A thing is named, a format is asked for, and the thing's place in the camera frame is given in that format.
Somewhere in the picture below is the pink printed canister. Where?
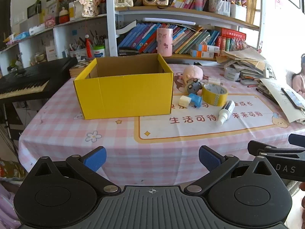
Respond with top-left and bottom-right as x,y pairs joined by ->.
157,28 -> 173,57

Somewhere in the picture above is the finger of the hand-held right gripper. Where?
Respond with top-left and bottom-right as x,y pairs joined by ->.
288,134 -> 305,146
248,140 -> 305,159

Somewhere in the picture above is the bag of colourful clips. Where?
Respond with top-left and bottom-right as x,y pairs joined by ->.
229,38 -> 248,51

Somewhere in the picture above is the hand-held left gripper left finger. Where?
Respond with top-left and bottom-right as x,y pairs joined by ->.
29,146 -> 122,195

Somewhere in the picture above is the yellow tape roll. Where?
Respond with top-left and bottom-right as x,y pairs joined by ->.
202,84 -> 229,107

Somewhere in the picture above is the white jar with green lid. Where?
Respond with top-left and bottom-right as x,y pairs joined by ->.
93,45 -> 106,58

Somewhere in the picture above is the wooden chess board box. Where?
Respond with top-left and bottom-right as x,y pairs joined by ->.
70,58 -> 96,78

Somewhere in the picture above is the white tube lamp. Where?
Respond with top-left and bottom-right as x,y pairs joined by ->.
143,17 -> 196,25

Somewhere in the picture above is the red tassel ornament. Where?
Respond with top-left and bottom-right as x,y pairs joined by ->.
85,35 -> 93,58

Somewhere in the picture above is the clear cup of markers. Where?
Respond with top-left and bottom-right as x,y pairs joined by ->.
209,0 -> 231,17

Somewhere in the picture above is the grey toy car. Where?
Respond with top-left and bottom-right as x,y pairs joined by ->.
186,79 -> 203,94

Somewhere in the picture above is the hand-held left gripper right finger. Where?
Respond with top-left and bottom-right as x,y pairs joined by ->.
185,145 -> 277,195

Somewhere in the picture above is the blue pencil sharpener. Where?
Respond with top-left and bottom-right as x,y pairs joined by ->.
189,94 -> 203,108

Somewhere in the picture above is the pen cup with brushes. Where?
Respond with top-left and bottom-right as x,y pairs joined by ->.
69,42 -> 87,59

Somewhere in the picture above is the black electric keyboard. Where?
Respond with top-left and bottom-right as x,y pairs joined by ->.
0,57 -> 79,103

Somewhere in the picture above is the row of leaning books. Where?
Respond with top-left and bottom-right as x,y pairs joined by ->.
118,23 -> 221,54

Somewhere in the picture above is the clear printed tape roll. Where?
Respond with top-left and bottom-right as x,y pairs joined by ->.
224,67 -> 241,81

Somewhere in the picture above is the thick red book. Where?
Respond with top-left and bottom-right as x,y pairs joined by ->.
220,27 -> 246,39

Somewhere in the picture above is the pink plush toy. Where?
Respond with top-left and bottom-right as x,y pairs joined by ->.
182,66 -> 204,81

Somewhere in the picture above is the pink checked cloth desktop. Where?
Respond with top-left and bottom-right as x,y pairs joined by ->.
18,63 -> 305,186

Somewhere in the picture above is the black stapler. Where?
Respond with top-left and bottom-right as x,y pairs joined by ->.
118,49 -> 140,56

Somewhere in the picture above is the white wooden bookshelf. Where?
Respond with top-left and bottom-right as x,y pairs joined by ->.
0,0 -> 264,60

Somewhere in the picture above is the black tablet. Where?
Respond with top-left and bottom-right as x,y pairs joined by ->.
281,87 -> 305,111

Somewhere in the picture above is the white and pink doll figurine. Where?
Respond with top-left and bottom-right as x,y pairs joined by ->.
76,0 -> 99,18

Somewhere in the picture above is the yellow cardboard box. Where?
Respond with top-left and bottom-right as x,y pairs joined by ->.
73,54 -> 174,120

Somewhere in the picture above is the white storage container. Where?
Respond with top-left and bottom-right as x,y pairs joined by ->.
230,3 -> 247,22

